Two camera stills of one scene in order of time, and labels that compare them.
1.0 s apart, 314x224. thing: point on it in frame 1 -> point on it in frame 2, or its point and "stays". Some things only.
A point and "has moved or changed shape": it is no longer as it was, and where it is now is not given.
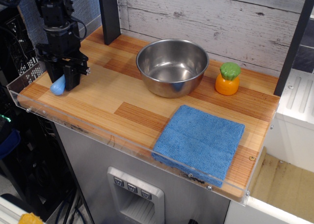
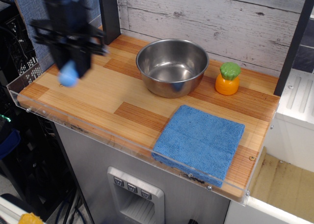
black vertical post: x=108 y=4 stays
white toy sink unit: x=283 y=193 stays
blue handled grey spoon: x=58 y=87 has moved or changed shape
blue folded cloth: x=202 y=146 stays
